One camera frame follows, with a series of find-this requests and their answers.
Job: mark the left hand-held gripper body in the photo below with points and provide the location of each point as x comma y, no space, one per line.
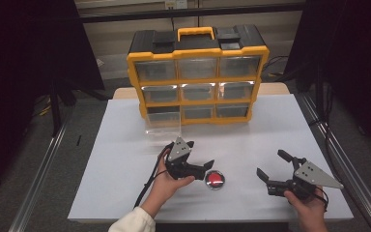
178,151

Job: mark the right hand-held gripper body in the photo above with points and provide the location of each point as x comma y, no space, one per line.
314,175

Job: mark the red round tin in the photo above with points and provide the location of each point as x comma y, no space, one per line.
214,178

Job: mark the clear plastic storage drawer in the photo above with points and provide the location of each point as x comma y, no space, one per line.
163,124

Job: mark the yellow black drawer cabinet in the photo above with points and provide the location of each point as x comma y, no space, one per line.
193,48

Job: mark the person's right hand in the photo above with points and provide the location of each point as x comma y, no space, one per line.
310,209

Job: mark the person's left hand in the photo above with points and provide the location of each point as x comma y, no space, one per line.
164,190

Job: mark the set of clear drawers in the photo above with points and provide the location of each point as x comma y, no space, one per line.
197,68

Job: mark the small black stick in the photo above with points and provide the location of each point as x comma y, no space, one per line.
79,140

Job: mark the black curtain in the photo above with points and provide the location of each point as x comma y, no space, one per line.
351,48
22,64

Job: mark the black stand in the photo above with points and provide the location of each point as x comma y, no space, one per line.
55,106

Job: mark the black horizontal bar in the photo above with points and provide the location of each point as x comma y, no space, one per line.
190,12

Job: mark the metal floor rail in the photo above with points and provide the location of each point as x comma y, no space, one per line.
38,180
351,174

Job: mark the white wall socket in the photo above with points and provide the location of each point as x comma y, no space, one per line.
175,4

